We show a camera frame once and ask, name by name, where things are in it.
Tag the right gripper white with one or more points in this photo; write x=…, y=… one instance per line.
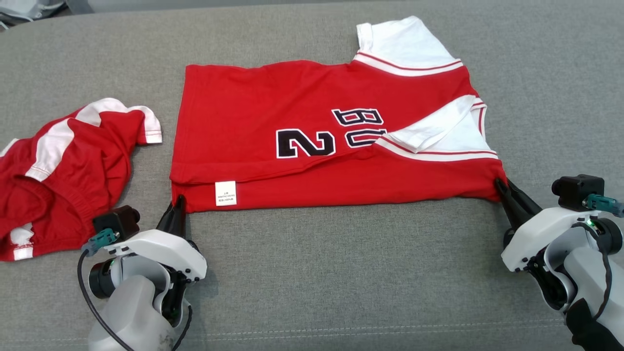
x=531, y=239

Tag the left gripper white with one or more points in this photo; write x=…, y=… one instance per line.
x=165, y=248

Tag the red basketball shorts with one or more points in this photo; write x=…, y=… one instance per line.
x=83, y=175

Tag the red basketball jersey shirt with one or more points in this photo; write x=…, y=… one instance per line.
x=253, y=107

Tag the grey slanted furniture leg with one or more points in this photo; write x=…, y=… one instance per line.
x=80, y=6

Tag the white power strip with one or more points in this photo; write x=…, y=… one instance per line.
x=27, y=9

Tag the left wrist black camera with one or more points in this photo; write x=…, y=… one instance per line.
x=117, y=222

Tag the wrist black camera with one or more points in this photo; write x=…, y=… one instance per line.
x=117, y=222
x=577, y=190

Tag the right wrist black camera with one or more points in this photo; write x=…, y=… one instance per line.
x=577, y=190

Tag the left camera teal connector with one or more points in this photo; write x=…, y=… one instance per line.
x=100, y=241

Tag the camera teal connector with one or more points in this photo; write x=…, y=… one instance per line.
x=602, y=204
x=100, y=241

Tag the right camera teal connector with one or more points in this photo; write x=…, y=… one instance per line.
x=602, y=204

